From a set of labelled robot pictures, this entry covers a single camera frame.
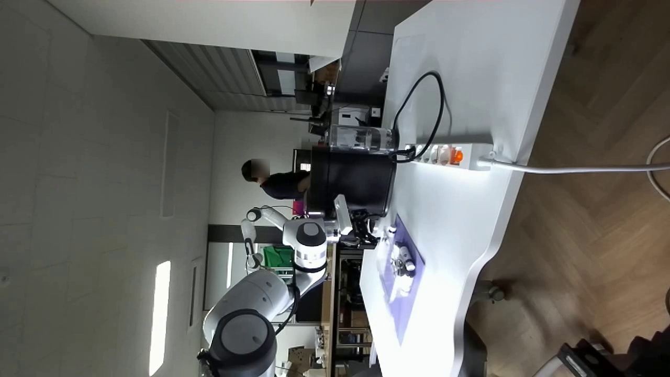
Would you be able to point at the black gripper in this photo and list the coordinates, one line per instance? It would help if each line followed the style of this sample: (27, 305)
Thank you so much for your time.
(364, 231)

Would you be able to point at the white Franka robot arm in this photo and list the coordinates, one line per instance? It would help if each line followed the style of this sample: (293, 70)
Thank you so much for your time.
(251, 301)

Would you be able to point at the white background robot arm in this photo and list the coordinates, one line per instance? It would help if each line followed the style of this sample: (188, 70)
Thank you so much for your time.
(269, 217)

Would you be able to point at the white battery blue cap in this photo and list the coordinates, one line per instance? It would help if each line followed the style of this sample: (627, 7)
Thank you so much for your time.
(399, 252)

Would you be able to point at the clear plastic tray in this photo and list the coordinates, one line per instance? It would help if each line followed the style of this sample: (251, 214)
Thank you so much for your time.
(410, 241)

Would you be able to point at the black coffee machine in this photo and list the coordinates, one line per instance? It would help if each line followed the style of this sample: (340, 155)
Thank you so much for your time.
(347, 182)

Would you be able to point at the purple plastic sheet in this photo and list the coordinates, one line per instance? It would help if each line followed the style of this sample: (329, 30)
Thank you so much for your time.
(397, 306)

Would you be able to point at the clear water tank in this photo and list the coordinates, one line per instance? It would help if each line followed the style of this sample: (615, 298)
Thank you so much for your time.
(359, 139)

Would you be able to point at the person in black shirt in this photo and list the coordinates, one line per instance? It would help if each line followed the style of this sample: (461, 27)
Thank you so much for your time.
(278, 186)

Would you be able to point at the white power strip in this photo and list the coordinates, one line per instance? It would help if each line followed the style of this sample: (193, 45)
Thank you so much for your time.
(461, 157)

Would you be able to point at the grey window blind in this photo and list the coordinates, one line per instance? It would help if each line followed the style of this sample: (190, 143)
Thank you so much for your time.
(221, 77)

